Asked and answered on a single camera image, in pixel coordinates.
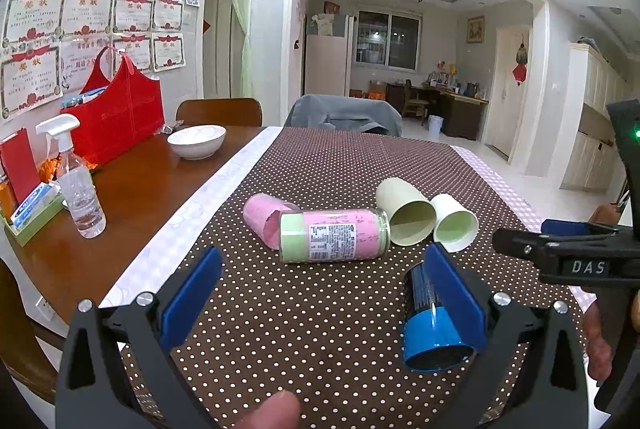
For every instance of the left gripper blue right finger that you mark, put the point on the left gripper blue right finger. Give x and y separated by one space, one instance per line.
465 311

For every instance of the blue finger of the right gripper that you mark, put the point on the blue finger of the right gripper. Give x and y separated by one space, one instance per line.
552 227

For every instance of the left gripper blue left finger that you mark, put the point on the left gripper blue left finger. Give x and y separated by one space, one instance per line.
183 297

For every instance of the black blue cup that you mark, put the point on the black blue cup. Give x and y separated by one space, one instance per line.
430 342

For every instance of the white green paper cup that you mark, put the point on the white green paper cup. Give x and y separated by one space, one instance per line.
456 227

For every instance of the cream green plastic cup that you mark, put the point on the cream green plastic cup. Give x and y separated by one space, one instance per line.
412 216

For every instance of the pink cup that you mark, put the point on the pink cup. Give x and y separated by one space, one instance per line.
261 213

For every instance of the right hand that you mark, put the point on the right hand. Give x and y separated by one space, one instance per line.
599 351

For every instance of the left hand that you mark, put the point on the left hand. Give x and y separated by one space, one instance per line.
281 411

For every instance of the brown polka dot tablecloth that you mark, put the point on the brown polka dot tablecloth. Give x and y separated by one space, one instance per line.
328 332

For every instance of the dark wooden desk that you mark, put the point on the dark wooden desk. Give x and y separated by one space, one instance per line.
462 115

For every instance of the clear spray bottle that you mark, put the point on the clear spray bottle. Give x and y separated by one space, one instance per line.
73 176

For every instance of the pink green labelled bottle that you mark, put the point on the pink green labelled bottle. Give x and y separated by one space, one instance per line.
330 236

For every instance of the white trash bin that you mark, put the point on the white trash bin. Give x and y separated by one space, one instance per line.
434 127

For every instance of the green tray box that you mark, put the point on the green tray box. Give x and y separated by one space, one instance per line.
34 224

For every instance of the white ceramic bowl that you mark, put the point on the white ceramic bowl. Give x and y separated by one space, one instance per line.
197 142

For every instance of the wooden desk chair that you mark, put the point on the wooden desk chair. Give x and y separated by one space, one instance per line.
414 102

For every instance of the red bag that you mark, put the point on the red bag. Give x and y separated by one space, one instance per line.
127 111

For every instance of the wooden chair back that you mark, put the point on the wooden chair back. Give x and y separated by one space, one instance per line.
242 111

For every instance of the grey covered chair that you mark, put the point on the grey covered chair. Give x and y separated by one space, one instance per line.
342 113

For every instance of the window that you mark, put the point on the window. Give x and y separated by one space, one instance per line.
388 40

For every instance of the white refrigerator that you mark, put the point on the white refrigerator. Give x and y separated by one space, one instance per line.
329 49

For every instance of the cream wall cabinet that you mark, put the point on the cream wall cabinet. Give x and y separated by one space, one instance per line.
588 136

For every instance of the small framed wall picture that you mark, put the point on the small framed wall picture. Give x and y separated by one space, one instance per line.
475 30

